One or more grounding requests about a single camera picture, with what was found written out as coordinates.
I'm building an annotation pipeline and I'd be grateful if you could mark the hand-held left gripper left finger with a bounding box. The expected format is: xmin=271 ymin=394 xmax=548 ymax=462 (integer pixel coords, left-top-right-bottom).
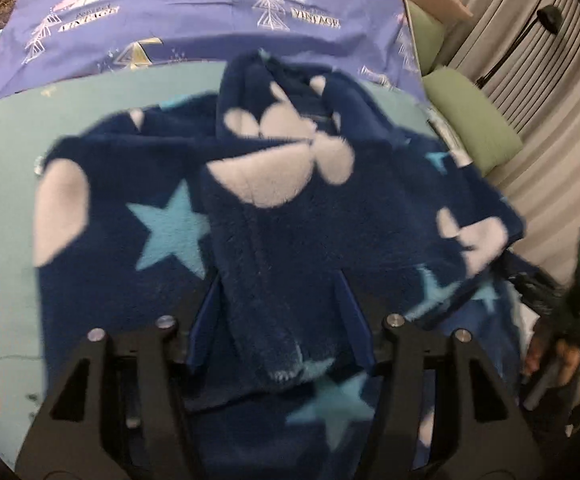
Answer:
xmin=15 ymin=260 xmax=221 ymax=480

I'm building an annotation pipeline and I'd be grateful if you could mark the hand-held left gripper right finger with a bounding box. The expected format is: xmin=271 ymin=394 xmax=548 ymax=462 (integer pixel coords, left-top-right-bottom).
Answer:
xmin=337 ymin=267 xmax=545 ymax=480

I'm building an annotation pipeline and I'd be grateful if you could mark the navy fleece garment with stars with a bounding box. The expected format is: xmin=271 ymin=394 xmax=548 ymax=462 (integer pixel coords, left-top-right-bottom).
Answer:
xmin=32 ymin=49 xmax=528 ymax=480

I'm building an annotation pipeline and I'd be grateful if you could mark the person's right hand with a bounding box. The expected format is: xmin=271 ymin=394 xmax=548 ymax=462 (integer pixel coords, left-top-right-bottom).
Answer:
xmin=522 ymin=327 xmax=580 ymax=387

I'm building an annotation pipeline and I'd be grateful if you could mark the beige pleated curtain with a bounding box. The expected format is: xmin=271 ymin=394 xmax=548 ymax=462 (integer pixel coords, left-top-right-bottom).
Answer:
xmin=435 ymin=0 xmax=580 ymax=286

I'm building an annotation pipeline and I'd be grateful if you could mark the large green pillow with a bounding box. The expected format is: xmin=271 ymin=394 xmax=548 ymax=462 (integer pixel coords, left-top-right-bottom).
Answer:
xmin=422 ymin=67 xmax=524 ymax=168

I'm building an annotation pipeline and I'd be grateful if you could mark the teal printed bed sheet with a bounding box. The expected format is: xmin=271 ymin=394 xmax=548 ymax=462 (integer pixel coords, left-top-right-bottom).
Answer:
xmin=0 ymin=60 xmax=440 ymax=471

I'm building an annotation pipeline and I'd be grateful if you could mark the black floor lamp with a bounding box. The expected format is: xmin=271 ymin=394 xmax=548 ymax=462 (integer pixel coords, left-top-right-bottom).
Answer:
xmin=474 ymin=5 xmax=564 ymax=88

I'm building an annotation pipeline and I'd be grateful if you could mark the small green pillow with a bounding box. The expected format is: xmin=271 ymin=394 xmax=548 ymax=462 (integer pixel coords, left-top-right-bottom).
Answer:
xmin=405 ymin=0 xmax=448 ymax=76

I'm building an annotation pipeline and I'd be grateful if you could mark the purple tree-print bed cover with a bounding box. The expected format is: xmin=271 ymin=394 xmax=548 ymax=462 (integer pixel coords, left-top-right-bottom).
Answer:
xmin=0 ymin=0 xmax=423 ymax=116

